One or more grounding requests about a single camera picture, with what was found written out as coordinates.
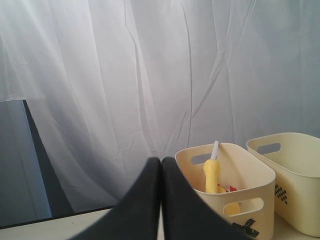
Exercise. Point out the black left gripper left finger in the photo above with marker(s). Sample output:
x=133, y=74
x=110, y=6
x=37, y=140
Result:
x=136, y=216

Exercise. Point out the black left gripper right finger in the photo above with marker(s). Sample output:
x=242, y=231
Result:
x=185, y=216

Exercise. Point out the headless yellow rubber chicken body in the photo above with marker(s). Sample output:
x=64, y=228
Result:
x=231, y=208

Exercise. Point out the rubber chicken head with tube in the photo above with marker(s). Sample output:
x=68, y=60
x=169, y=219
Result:
x=211, y=169

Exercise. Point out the cream bin marked X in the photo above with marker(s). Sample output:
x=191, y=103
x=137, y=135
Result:
x=253, y=179

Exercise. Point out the black box behind table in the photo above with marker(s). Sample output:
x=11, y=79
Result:
x=29, y=187

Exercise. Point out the cream bin marked O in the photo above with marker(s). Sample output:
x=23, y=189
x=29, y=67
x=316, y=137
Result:
x=295, y=158

